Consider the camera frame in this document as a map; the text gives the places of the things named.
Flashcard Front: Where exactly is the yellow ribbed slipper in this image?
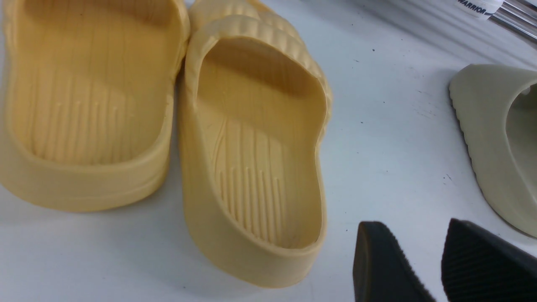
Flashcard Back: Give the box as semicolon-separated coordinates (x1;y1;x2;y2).
1;0;190;212
177;0;333;288

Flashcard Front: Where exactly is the right yellow ribbed slipper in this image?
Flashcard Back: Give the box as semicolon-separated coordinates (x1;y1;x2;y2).
177;0;333;288

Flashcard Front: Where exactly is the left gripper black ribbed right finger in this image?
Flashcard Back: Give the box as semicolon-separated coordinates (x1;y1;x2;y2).
441;218;537;302

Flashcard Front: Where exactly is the stainless steel shoe rack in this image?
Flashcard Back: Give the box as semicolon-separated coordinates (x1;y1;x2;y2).
489;0;537;44

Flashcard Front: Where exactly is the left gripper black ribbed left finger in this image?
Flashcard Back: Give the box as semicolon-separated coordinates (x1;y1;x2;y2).
353;221;436;302

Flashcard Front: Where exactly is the left yellow ribbed slipper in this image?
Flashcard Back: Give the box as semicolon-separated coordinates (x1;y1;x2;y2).
1;0;190;212

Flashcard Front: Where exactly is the left navy canvas sneaker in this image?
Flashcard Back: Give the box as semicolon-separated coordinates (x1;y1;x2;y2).
454;0;504;20

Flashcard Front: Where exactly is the left olive foam slide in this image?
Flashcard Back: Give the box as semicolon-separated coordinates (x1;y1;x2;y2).
449;64;537;237

